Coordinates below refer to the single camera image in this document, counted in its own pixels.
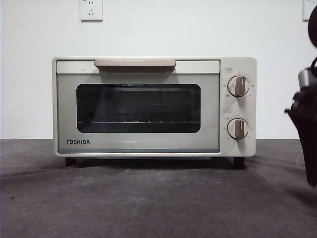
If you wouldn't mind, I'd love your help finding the glass oven door with handle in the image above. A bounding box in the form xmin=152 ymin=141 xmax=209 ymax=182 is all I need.
xmin=56 ymin=59 xmax=221 ymax=154

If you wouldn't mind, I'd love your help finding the cream Toshiba toaster oven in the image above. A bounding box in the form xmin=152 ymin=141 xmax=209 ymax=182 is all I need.
xmin=52 ymin=56 xmax=258 ymax=170

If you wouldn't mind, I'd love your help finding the beige oven knob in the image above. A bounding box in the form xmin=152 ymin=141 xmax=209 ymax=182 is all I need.
xmin=227 ymin=75 xmax=251 ymax=98
xmin=227 ymin=118 xmax=250 ymax=140

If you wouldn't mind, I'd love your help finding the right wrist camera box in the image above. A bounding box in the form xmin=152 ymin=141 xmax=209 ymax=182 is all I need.
xmin=298 ymin=68 xmax=314 ymax=88

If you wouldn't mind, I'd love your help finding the white wall socket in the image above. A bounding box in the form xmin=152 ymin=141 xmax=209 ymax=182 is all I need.
xmin=302 ymin=0 xmax=311 ymax=22
xmin=79 ymin=0 xmax=104 ymax=22

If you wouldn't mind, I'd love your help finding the metal wire oven rack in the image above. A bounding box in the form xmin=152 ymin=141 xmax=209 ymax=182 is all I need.
xmin=76 ymin=119 xmax=200 ymax=125

